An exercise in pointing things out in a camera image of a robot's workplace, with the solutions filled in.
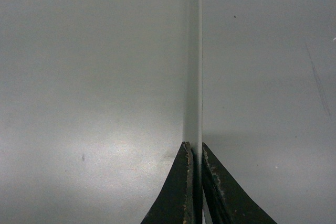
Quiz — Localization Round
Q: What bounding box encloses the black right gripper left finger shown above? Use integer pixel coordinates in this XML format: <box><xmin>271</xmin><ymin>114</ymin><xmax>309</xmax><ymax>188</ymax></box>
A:
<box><xmin>142</xmin><ymin>142</ymin><xmax>194</xmax><ymax>224</ymax></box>

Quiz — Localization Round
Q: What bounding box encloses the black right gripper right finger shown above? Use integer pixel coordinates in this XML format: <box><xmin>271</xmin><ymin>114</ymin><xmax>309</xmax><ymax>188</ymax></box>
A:
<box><xmin>202</xmin><ymin>143</ymin><xmax>275</xmax><ymax>223</ymax></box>

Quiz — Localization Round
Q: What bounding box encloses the grey rectangular serving tray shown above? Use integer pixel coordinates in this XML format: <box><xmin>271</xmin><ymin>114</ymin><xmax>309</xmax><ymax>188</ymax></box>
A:
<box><xmin>1</xmin><ymin>0</ymin><xmax>335</xmax><ymax>223</ymax></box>

